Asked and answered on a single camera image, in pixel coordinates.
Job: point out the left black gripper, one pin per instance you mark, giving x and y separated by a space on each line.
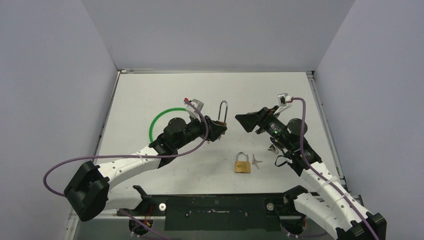
214 129

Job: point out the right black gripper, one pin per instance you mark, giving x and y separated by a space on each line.
262 120

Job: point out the yellow padlock keys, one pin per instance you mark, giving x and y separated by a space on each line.
272 148

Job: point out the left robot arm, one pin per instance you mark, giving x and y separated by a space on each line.
95 188

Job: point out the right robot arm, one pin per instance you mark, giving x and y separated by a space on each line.
339 213

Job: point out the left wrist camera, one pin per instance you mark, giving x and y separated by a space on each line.
194 112

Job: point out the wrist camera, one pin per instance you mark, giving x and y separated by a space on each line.
194 112
284 102

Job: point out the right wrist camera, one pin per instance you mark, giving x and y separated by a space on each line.
284 102

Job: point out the black base frame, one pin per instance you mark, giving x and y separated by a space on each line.
271 212

